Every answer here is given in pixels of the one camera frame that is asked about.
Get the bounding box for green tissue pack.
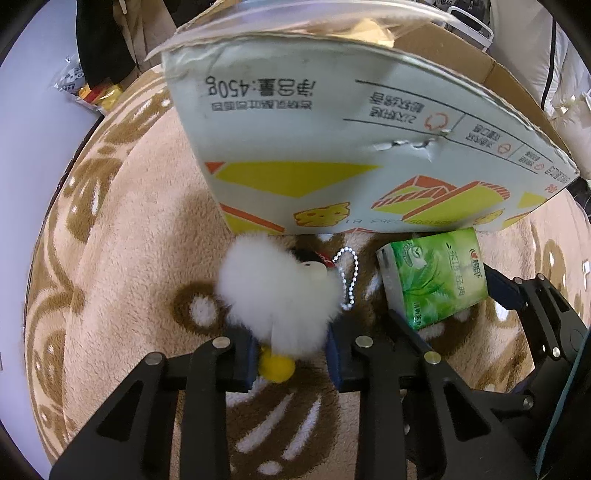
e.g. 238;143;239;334
377;228;488;330

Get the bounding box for white fluffy duck keychain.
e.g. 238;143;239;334
216;235;360;384

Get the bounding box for open cardboard box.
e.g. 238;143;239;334
154;1;579;235

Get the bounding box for bag of plush toys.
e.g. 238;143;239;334
52;54;123;115

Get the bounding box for cream recliner chair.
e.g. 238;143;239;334
490;0;590;180

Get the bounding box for white utility cart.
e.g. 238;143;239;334
445;6;494;52

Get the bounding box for beige hanging trousers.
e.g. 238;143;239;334
113;0;176;73

